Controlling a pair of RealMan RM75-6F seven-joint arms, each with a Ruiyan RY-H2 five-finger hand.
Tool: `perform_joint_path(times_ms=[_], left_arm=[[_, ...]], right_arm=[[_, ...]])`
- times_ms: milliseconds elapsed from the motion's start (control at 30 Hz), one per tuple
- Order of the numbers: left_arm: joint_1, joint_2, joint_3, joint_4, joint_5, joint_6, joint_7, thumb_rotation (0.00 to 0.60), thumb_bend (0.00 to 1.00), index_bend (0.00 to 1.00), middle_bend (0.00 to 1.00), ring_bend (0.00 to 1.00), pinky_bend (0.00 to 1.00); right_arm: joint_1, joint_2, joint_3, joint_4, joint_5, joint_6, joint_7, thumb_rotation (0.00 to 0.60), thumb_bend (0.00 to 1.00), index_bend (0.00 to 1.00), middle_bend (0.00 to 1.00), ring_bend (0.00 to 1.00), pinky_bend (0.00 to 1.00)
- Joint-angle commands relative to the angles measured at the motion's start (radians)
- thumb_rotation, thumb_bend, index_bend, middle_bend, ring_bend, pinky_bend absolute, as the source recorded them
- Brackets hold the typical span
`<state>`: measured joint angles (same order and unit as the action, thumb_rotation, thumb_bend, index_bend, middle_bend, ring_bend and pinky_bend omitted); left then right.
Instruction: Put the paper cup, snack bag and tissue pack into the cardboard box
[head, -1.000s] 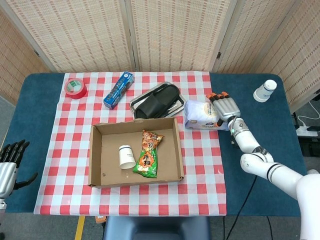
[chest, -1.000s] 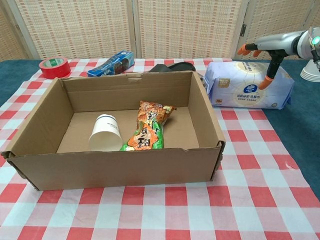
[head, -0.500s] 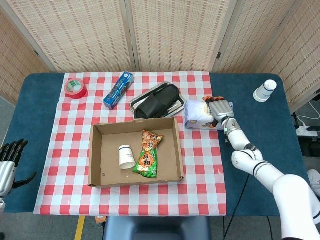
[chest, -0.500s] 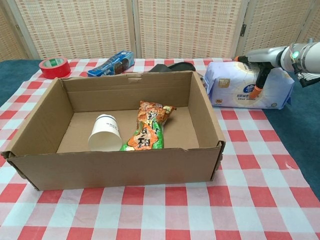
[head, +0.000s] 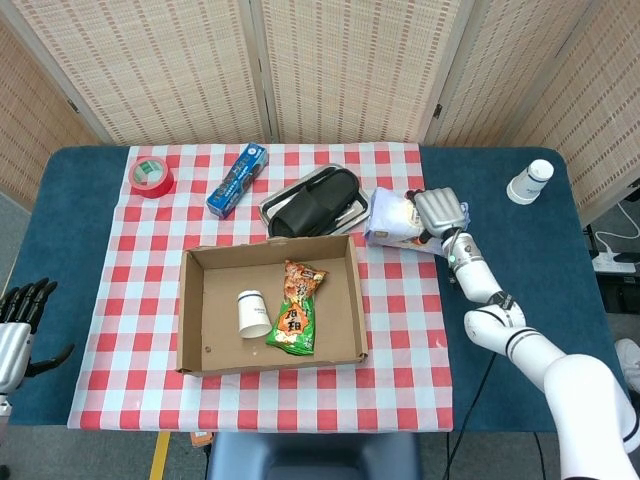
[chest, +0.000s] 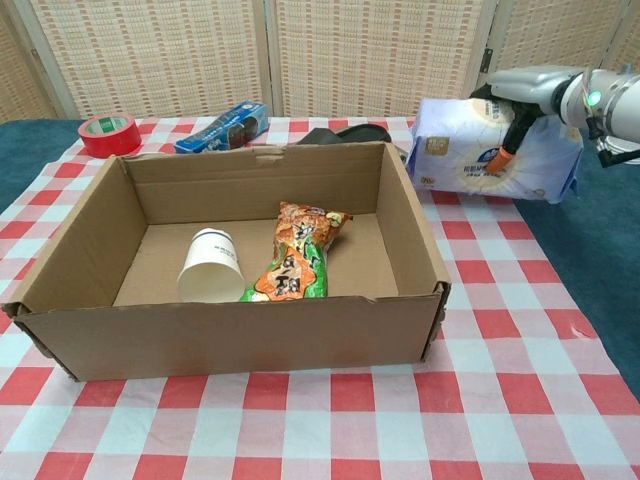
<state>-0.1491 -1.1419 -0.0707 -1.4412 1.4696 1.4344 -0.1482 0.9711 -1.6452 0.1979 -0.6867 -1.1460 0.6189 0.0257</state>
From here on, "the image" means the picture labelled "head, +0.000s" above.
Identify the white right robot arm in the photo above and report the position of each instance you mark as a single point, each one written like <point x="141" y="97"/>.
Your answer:
<point x="575" y="385"/>

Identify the woven bamboo screen panel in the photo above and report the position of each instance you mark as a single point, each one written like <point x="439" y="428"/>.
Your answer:
<point x="600" y="100"/>
<point x="160" y="65"/>
<point x="350" y="65"/>
<point x="30" y="130"/>
<point x="510" y="65"/>

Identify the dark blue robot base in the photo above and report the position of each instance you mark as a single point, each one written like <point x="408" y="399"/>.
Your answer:
<point x="310" y="457"/>

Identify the white paper cup blue band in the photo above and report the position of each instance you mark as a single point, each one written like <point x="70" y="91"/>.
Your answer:
<point x="254" y="315"/>

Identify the green orange snack bag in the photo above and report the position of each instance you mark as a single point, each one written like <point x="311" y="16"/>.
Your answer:
<point x="295" y="320"/>

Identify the long blue carton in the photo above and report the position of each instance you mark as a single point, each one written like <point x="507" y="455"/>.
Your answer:
<point x="235" y="185"/>

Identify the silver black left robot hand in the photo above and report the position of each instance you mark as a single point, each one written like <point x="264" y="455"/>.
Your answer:
<point x="12" y="350"/>

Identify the white shoe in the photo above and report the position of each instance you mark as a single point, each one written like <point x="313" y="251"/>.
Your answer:
<point x="631" y="360"/>

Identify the pale purple tissue pack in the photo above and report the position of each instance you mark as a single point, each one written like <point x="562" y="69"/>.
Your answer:
<point x="392" y="215"/>

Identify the small orange object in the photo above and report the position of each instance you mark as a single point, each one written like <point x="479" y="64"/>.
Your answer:
<point x="201" y="438"/>

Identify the red white checkered tablecloth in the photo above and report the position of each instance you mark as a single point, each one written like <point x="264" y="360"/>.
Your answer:
<point x="150" y="300"/>

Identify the stack of white paper cups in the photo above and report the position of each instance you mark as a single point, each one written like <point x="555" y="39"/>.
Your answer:
<point x="527" y="185"/>

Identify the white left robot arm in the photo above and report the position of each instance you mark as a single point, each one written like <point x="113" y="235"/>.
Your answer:
<point x="4" y="407"/>

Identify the red tape roll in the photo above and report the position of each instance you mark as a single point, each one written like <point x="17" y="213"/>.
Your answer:
<point x="155" y="187"/>

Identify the metal tray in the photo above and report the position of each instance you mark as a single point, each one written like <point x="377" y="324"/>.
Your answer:
<point x="363" y="206"/>

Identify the white power strip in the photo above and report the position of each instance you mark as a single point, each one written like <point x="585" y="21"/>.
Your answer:
<point x="612" y="262"/>

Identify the brown cardboard box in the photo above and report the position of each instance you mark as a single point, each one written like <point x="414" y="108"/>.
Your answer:
<point x="220" y="345"/>

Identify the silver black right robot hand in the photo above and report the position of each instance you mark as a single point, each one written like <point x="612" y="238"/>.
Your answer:
<point x="440" y="212"/>

